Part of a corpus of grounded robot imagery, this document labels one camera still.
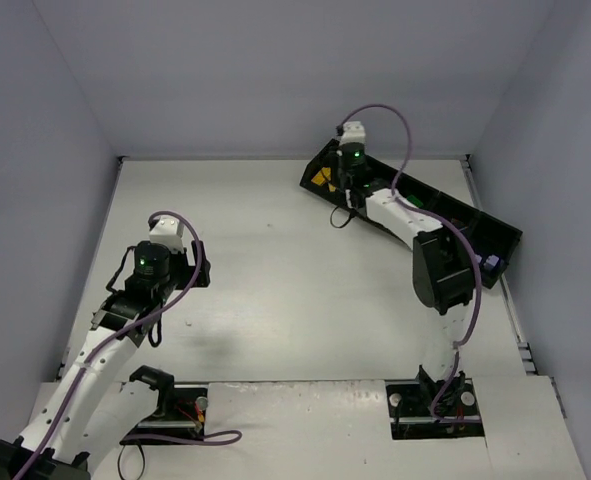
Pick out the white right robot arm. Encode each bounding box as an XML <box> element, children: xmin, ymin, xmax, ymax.
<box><xmin>332</xmin><ymin>141</ymin><xmax>481</xmax><ymax>404</ymax></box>

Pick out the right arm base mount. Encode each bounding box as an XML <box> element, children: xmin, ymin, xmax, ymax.
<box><xmin>385</xmin><ymin>380</ymin><xmax>485</xmax><ymax>441</ymax></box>

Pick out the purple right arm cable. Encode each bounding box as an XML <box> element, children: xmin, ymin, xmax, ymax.
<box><xmin>333</xmin><ymin>104</ymin><xmax>484</xmax><ymax>426</ymax></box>

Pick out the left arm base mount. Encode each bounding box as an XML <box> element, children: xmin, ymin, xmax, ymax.
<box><xmin>120</xmin><ymin>383</ymin><xmax>208</xmax><ymax>446</ymax></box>

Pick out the lavender lego in tray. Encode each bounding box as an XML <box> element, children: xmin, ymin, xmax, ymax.
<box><xmin>483</xmin><ymin>255</ymin><xmax>501</xmax><ymax>271</ymax></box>

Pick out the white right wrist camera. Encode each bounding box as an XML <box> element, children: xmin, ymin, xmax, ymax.
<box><xmin>336</xmin><ymin>121</ymin><xmax>366</xmax><ymax>150</ymax></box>

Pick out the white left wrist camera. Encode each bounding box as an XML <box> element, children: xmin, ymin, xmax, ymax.
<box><xmin>148</xmin><ymin>215</ymin><xmax>184</xmax><ymax>254</ymax></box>

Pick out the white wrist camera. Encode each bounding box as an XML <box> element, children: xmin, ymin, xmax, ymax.
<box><xmin>148</xmin><ymin>215</ymin><xmax>184</xmax><ymax>254</ymax></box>
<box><xmin>336</xmin><ymin>121</ymin><xmax>366</xmax><ymax>150</ymax></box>

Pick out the black compartment sorting tray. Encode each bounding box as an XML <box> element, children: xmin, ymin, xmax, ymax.
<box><xmin>300</xmin><ymin>139</ymin><xmax>522</xmax><ymax>289</ymax></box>

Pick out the green lego from stack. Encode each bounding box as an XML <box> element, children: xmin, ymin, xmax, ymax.
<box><xmin>407</xmin><ymin>195</ymin><xmax>423</xmax><ymax>208</ymax></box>

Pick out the yellow lego brick from stack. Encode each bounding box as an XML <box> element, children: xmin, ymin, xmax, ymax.
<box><xmin>311</xmin><ymin>171</ymin><xmax>329</xmax><ymax>186</ymax></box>

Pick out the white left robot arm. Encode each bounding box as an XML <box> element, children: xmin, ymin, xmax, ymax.
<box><xmin>0</xmin><ymin>238</ymin><xmax>210</xmax><ymax>479</ymax></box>

